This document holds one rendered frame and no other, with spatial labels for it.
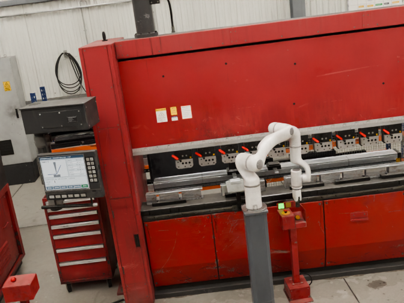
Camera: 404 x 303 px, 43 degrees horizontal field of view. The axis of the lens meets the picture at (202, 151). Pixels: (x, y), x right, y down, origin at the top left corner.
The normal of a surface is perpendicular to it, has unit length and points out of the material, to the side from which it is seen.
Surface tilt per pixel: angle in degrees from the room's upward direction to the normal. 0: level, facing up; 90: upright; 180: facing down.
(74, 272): 90
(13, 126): 90
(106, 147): 90
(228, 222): 90
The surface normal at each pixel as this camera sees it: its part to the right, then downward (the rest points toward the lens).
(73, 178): -0.15, 0.29
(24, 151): 0.07, 0.28
